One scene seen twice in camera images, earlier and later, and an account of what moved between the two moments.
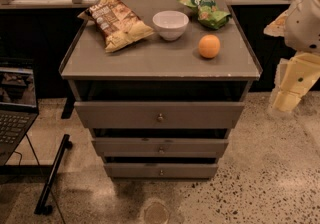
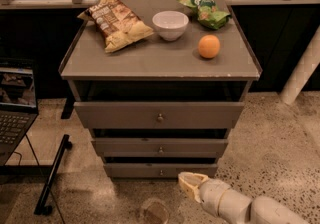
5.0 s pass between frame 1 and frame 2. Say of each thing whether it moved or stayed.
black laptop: stayed
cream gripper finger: moved
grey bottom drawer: stayed
